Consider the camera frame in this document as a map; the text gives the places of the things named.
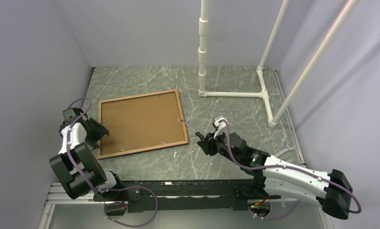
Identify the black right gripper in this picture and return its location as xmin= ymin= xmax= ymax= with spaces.
xmin=197 ymin=128 xmax=241 ymax=165

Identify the yellow black screwdriver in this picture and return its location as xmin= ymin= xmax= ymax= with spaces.
xmin=181 ymin=119 xmax=205 ymax=140

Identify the blue photo frame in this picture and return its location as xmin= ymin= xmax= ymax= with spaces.
xmin=97 ymin=89 xmax=189 ymax=159

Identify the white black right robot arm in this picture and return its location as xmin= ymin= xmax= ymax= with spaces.
xmin=196 ymin=132 xmax=353 ymax=220

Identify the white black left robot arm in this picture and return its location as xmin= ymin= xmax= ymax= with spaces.
xmin=49 ymin=107 xmax=126 ymax=201

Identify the white PVC pipe stand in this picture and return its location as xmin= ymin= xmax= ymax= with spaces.
xmin=197 ymin=0 xmax=361 ymax=129

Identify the silver open-end wrench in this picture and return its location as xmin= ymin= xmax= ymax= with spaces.
xmin=274 ymin=142 xmax=295 ymax=157

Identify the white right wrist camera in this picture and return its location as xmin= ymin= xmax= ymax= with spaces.
xmin=213 ymin=115 xmax=227 ymax=139

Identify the aluminium rail frame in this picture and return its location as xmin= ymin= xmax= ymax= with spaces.
xmin=38 ymin=66 xmax=334 ymax=229

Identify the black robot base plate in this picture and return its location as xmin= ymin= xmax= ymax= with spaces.
xmin=93 ymin=179 xmax=279 ymax=213

